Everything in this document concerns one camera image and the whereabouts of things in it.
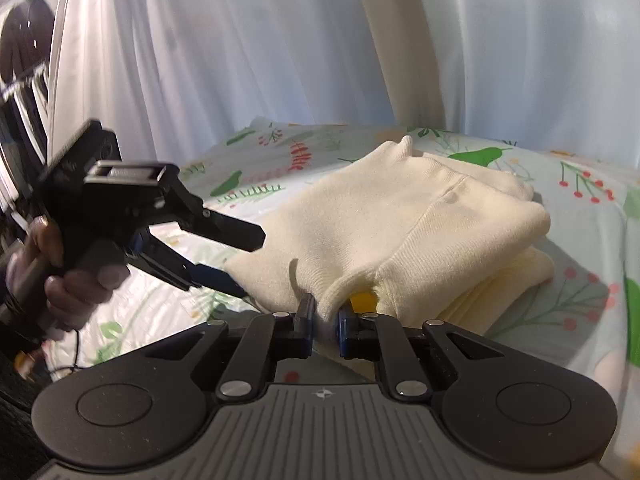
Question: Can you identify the floral bed sheet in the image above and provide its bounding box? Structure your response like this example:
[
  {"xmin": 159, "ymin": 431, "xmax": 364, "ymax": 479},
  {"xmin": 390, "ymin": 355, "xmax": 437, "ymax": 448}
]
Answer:
[{"xmin": 45, "ymin": 117, "xmax": 640, "ymax": 480}]

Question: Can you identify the cream curtain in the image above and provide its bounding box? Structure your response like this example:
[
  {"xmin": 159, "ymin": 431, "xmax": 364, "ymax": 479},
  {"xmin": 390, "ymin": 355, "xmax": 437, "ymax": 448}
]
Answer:
[{"xmin": 351, "ymin": 0, "xmax": 447, "ymax": 129}]

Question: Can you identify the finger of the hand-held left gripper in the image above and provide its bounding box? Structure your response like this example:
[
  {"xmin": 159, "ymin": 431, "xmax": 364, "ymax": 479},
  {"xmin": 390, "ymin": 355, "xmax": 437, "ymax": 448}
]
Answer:
[
  {"xmin": 127, "ymin": 232, "xmax": 247, "ymax": 299},
  {"xmin": 172, "ymin": 204, "xmax": 267, "ymax": 254}
]

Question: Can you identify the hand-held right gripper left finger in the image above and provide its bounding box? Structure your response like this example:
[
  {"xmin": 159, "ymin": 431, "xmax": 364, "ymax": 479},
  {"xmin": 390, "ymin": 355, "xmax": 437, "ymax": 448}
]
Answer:
[{"xmin": 145, "ymin": 292, "xmax": 319, "ymax": 403}]

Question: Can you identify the black cable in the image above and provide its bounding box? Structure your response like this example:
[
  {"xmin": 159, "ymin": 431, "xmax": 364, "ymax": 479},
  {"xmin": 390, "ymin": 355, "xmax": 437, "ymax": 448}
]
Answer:
[{"xmin": 47, "ymin": 329, "xmax": 83, "ymax": 377}]

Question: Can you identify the person's left forearm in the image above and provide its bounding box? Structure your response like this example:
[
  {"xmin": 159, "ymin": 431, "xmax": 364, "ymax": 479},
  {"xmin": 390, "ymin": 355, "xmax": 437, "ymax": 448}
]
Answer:
[{"xmin": 0, "ymin": 265, "xmax": 53, "ymax": 356}]

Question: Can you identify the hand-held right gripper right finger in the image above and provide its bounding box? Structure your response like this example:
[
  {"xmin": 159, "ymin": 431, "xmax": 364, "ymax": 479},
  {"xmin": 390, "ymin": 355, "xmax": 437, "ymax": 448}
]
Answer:
[{"xmin": 336, "ymin": 305, "xmax": 496, "ymax": 404}]

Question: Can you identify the white sheer curtain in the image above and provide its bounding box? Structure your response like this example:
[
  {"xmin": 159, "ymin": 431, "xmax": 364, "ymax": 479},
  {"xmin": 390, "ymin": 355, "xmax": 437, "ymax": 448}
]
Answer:
[{"xmin": 47, "ymin": 0, "xmax": 640, "ymax": 176}]

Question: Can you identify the dark furniture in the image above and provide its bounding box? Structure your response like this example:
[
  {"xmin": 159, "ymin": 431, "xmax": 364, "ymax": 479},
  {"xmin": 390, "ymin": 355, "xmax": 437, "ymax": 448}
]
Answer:
[{"xmin": 0, "ymin": 0, "xmax": 57, "ymax": 221}]

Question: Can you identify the cream knit sweater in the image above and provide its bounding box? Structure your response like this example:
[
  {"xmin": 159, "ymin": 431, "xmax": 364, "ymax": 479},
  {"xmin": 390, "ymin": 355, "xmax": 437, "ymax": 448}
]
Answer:
[{"xmin": 222, "ymin": 135, "xmax": 557, "ymax": 356}]

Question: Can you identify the person's left hand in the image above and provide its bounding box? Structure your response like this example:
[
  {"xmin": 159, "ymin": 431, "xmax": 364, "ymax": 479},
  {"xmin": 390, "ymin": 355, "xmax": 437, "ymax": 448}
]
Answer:
[{"xmin": 7, "ymin": 215, "xmax": 132, "ymax": 332}]

